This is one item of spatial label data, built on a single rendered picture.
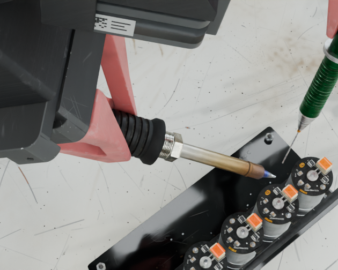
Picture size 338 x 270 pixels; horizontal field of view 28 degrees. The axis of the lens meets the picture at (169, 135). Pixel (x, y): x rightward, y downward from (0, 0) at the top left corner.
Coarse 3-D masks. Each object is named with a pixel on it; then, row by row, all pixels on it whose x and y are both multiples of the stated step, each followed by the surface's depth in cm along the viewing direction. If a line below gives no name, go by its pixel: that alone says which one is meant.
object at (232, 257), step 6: (240, 228) 39; (246, 228) 39; (240, 234) 39; (246, 234) 39; (222, 246) 40; (228, 252) 40; (252, 252) 39; (228, 258) 41; (234, 258) 40; (240, 258) 40; (246, 258) 40; (228, 264) 42; (234, 264) 41; (240, 264) 41
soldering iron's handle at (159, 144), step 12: (120, 120) 33; (132, 120) 34; (144, 120) 34; (156, 120) 34; (132, 132) 33; (144, 132) 34; (156, 132) 34; (132, 144) 33; (144, 144) 34; (156, 144) 34; (132, 156) 34; (144, 156) 34; (156, 156) 34
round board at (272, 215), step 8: (272, 184) 40; (280, 184) 40; (264, 192) 40; (272, 192) 40; (280, 192) 40; (264, 200) 40; (288, 200) 40; (296, 200) 40; (264, 208) 40; (272, 208) 40; (288, 208) 40; (296, 208) 40; (264, 216) 39; (272, 216) 39; (280, 216) 39
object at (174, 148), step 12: (168, 132) 35; (168, 144) 34; (180, 144) 35; (168, 156) 35; (180, 156) 35; (192, 156) 35; (204, 156) 35; (216, 156) 36; (228, 156) 36; (228, 168) 36; (240, 168) 36; (252, 168) 36
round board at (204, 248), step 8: (192, 248) 39; (200, 248) 39; (208, 248) 39; (192, 256) 39; (200, 256) 39; (208, 256) 39; (224, 256) 39; (184, 264) 38; (192, 264) 38; (216, 264) 38; (224, 264) 38
